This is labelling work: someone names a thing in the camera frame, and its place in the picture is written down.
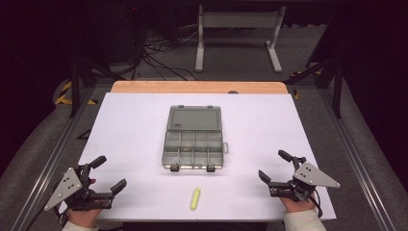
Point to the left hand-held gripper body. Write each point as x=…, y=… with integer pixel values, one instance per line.
x=65, y=187

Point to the black metal stand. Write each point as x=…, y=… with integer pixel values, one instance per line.
x=74, y=80
x=336, y=83

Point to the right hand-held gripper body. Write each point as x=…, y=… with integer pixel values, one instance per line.
x=309, y=179

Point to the white table sheet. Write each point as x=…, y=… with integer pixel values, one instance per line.
x=138, y=128

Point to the wooden table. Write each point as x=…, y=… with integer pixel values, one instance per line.
x=192, y=87

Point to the small yellow plastic stick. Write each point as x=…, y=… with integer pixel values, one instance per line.
x=195, y=199

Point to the aluminium floor rail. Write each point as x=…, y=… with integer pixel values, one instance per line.
x=356, y=154
x=54, y=160

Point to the white metal desk frame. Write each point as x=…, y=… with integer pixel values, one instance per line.
x=200, y=48

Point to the person's left hand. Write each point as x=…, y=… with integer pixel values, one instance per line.
x=84, y=217

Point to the yellow black floor tape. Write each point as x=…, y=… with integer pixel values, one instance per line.
x=296, y=74
x=64, y=96

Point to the clear plastic compartment box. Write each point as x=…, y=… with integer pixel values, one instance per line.
x=193, y=138

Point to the person's right hand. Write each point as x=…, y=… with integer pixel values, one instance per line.
x=296, y=205

